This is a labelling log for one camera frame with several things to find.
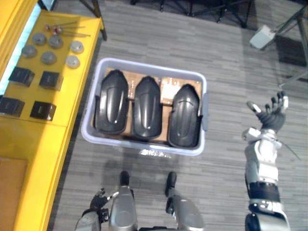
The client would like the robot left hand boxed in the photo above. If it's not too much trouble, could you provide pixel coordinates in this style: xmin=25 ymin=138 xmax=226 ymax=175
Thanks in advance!
xmin=90 ymin=188 xmax=120 ymax=212

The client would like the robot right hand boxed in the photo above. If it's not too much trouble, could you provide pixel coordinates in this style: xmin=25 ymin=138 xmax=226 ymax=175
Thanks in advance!
xmin=246 ymin=91 xmax=289 ymax=132

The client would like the yellow metal shelf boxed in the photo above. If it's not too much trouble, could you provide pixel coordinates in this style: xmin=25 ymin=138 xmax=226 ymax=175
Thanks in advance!
xmin=0 ymin=0 xmax=102 ymax=231

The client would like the robot left leg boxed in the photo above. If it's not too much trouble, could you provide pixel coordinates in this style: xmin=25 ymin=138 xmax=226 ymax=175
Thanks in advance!
xmin=107 ymin=170 xmax=138 ymax=231

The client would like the lavender plastic bin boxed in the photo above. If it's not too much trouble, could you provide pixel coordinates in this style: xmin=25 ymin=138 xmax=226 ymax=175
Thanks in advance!
xmin=81 ymin=57 xmax=209 ymax=157

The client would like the white box on floor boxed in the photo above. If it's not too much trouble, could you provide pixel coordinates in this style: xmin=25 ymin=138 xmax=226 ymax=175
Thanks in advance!
xmin=249 ymin=25 xmax=276 ymax=51

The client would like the black plastic housing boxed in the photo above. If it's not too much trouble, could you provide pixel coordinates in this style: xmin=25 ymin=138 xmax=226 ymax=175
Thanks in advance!
xmin=131 ymin=76 xmax=162 ymax=141
xmin=94 ymin=69 xmax=129 ymax=135
xmin=167 ymin=83 xmax=201 ymax=148

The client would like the black square box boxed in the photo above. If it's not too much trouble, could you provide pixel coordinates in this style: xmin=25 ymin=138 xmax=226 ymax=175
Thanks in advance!
xmin=8 ymin=66 xmax=36 ymax=87
xmin=38 ymin=71 xmax=64 ymax=91
xmin=0 ymin=95 xmax=25 ymax=118
xmin=29 ymin=101 xmax=57 ymax=122

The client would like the black chair base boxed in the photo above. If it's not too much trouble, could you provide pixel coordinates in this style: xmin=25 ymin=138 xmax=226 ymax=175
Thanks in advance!
xmin=129 ymin=0 xmax=255 ymax=29

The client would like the grey round disc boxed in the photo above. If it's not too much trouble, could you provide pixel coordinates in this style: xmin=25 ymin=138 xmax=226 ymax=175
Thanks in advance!
xmin=48 ymin=35 xmax=64 ymax=49
xmin=32 ymin=32 xmax=47 ymax=46
xmin=21 ymin=44 xmax=38 ymax=59
xmin=40 ymin=51 xmax=57 ymax=65
xmin=65 ymin=55 xmax=81 ymax=70
xmin=69 ymin=40 xmax=85 ymax=54

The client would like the metal rod with red end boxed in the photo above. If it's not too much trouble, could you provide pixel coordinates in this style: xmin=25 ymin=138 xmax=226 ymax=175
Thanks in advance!
xmin=52 ymin=26 xmax=86 ymax=34
xmin=45 ymin=21 xmax=78 ymax=30
xmin=54 ymin=30 xmax=91 ymax=38

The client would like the black table leg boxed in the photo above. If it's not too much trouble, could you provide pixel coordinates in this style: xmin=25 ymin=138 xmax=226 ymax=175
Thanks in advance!
xmin=79 ymin=0 xmax=108 ymax=41

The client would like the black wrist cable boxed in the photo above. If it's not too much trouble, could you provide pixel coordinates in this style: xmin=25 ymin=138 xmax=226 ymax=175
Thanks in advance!
xmin=276 ymin=138 xmax=302 ymax=161

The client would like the grey metal stand frame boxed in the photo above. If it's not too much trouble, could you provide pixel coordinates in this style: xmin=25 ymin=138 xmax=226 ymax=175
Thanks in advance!
xmin=269 ymin=4 xmax=308 ymax=89

